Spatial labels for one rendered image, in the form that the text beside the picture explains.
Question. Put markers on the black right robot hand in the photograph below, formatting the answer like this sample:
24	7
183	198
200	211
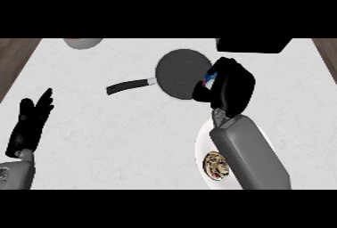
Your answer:
233	86

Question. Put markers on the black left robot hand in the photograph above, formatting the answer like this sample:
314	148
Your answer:
27	130

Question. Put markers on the red white blue can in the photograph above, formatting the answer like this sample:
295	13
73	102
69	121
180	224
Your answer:
211	78

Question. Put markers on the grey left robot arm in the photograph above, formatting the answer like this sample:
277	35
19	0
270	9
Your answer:
17	172

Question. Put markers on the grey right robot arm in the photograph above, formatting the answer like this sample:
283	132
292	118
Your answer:
249	154

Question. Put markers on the dark grey frying pan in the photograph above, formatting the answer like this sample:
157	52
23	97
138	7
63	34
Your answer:
180	74

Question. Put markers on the white plate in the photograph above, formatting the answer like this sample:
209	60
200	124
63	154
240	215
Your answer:
206	154

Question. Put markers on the black appliance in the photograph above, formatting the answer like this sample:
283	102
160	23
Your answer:
254	45

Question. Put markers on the grey bowl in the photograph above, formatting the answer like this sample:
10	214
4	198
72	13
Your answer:
82	42

